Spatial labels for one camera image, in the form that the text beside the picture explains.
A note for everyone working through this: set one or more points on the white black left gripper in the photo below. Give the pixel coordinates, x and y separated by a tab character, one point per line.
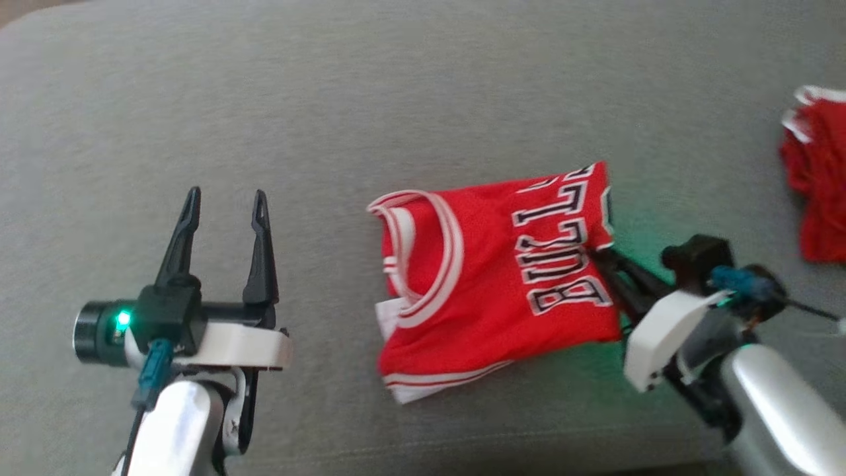
99	334

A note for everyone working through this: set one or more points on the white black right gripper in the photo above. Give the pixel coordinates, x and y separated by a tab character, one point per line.
661	337

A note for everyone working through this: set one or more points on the red white basketball jersey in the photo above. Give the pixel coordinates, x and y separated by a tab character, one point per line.
482	264

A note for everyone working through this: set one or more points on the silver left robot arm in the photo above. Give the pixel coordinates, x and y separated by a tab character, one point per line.
178	423

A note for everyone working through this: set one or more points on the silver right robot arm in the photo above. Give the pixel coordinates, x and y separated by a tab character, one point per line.
780	403

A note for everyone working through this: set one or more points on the crumpled red white garment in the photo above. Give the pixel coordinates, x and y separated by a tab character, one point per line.
823	185

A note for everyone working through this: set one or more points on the large grey sofa seat cushion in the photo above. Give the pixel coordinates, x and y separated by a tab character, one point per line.
330	99

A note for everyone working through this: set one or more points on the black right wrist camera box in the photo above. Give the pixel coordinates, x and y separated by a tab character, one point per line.
697	261

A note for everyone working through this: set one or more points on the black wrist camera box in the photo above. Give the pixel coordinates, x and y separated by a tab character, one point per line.
168	317
697	261

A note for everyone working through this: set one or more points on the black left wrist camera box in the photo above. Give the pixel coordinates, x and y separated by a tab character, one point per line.
168	317

